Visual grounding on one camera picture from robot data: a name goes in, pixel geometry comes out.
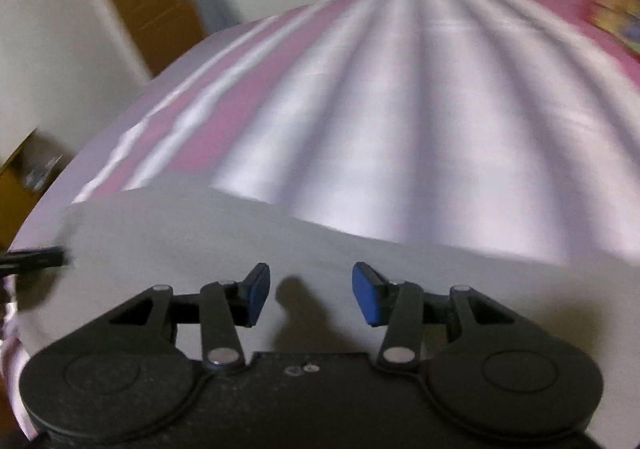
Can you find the wooden tv cabinet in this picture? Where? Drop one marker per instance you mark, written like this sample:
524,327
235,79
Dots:
17,179

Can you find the bed with striped sheet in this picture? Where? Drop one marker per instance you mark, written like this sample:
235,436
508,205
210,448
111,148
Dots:
400,104

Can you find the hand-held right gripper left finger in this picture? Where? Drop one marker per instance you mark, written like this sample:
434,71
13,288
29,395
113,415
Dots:
257,296

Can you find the grey pants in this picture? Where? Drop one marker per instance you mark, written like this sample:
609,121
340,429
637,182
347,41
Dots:
200,239

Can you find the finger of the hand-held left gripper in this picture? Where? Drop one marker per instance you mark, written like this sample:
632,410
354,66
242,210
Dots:
35,259

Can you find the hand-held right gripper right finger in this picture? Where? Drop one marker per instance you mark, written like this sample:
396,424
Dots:
367,296

